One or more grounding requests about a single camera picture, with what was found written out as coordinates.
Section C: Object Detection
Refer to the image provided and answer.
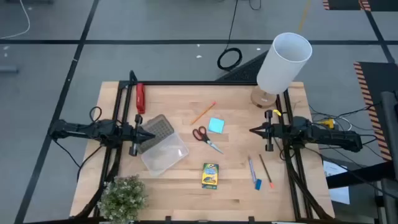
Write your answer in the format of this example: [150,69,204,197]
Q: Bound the blue grey pen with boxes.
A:
[248,155,257,184]

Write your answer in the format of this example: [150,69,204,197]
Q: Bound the white floor cable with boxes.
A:
[0,0,31,40]

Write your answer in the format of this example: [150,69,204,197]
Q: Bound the blue sticky note pad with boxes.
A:
[207,117,226,134]

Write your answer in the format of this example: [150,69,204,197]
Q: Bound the coiled black floor cable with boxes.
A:
[216,0,243,72]

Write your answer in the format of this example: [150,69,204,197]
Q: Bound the black perforated floor mat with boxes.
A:
[214,49,270,83]

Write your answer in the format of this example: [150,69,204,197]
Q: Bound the white shade wooden table lamp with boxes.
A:
[250,32,313,109]

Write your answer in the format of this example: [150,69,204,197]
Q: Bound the black pencil with orange eraser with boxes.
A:
[258,154,275,189]

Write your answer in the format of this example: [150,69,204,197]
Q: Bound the yellow cable connector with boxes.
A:
[317,118,336,130]

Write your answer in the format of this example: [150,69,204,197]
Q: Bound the red-handled scissors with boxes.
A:
[192,126,224,155]

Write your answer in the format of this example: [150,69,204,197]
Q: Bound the black metal table frame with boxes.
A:
[70,70,335,224]

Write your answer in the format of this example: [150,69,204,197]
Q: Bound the red stapler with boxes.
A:
[136,82,146,114]

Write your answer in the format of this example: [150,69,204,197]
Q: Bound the black stand beam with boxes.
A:
[326,161,397,190]

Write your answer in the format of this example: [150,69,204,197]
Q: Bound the potted artificial plant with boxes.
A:
[96,174,149,224]

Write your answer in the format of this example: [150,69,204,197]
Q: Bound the grey floor bar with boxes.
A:
[0,64,19,75]

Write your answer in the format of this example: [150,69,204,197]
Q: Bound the white paper sheet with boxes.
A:
[322,160,351,205]

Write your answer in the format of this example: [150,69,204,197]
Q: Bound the yellow green crayon box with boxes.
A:
[201,162,220,190]

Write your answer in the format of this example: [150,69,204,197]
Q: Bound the grey metal post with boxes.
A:
[381,90,398,224]

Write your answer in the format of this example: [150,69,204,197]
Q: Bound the clear plastic pencil case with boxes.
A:
[136,114,190,177]

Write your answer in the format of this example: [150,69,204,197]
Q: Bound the black mat with striped edge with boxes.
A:
[353,61,398,162]
[322,0,398,12]

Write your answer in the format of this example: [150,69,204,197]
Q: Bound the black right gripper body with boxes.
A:
[264,109,284,152]

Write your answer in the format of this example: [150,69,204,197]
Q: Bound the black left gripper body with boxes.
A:
[119,114,144,157]

